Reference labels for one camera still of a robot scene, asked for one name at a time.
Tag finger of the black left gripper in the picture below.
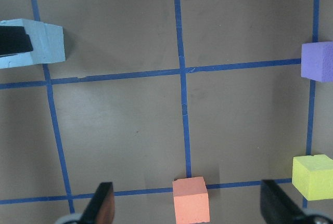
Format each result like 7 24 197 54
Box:
1 26 33 57

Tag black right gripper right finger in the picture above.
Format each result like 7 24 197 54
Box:
260 180 307 224

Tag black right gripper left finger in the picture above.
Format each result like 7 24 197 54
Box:
78 182 115 224

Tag light blue foam block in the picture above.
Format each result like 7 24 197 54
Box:
1 19 66 69

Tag yellow foam block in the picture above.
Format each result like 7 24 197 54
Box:
292 154 332 201

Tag orange foam block left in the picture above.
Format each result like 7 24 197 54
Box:
172 177 210 224

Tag purple foam block centre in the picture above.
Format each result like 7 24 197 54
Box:
301 42 332 83

